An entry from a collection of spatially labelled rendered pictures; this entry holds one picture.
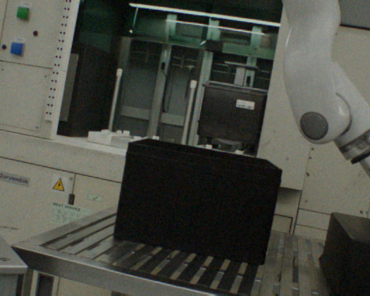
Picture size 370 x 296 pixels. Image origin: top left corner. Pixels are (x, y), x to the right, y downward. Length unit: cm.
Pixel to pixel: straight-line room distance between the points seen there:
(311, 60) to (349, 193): 58
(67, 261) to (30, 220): 73
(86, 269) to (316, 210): 71
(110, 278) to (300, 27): 49
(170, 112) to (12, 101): 93
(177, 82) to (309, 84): 150
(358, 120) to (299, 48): 16
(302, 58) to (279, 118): 46
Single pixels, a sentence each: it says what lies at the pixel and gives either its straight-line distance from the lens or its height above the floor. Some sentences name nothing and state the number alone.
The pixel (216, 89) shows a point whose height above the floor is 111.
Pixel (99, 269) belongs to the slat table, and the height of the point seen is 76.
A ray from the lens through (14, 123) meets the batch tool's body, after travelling 154.
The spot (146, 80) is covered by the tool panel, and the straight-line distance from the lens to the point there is 233.
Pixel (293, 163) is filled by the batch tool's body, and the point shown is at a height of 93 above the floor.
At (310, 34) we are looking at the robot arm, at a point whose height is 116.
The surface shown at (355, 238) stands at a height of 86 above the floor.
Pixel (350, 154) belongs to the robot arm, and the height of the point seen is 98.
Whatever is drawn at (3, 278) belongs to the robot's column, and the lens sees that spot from 75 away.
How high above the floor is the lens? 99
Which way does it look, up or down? 3 degrees down
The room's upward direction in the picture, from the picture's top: 10 degrees clockwise
